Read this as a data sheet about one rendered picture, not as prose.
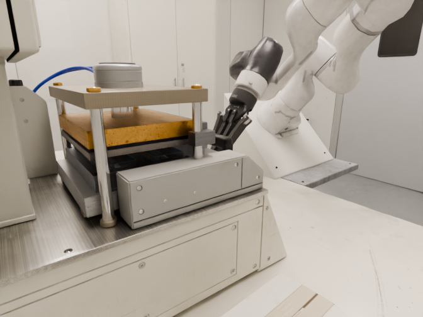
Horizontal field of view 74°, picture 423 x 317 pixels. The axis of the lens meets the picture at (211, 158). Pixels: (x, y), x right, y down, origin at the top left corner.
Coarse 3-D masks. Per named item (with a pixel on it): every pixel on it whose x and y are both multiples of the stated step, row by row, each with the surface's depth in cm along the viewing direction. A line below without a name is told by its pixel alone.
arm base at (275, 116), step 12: (276, 96) 113; (264, 108) 119; (276, 108) 113; (288, 108) 110; (264, 120) 118; (276, 120) 116; (288, 120) 114; (300, 120) 123; (276, 132) 119; (288, 132) 124
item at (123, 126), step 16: (112, 112) 48; (128, 112) 48; (144, 112) 56; (160, 112) 56; (64, 128) 50; (80, 128) 40; (112, 128) 39; (128, 128) 40; (144, 128) 42; (160, 128) 43; (176, 128) 45; (80, 144) 43; (112, 144) 39; (128, 144) 41; (144, 144) 43; (160, 144) 44; (176, 144) 46
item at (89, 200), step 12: (192, 156) 55; (60, 168) 52; (72, 168) 50; (72, 180) 45; (84, 180) 45; (72, 192) 45; (84, 192) 40; (96, 192) 40; (84, 204) 38; (96, 204) 39; (84, 216) 41
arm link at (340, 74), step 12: (348, 24) 82; (336, 36) 87; (348, 36) 83; (360, 36) 81; (372, 36) 81; (336, 48) 88; (348, 48) 86; (360, 48) 85; (336, 60) 90; (348, 60) 89; (324, 72) 96; (336, 72) 93; (348, 72) 92; (324, 84) 100; (336, 84) 96; (348, 84) 95
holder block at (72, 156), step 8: (72, 152) 51; (72, 160) 50; (80, 160) 46; (144, 160) 46; (168, 160) 46; (80, 168) 46; (88, 168) 42; (128, 168) 42; (88, 176) 42; (96, 176) 39; (112, 176) 41; (96, 184) 40; (112, 184) 41
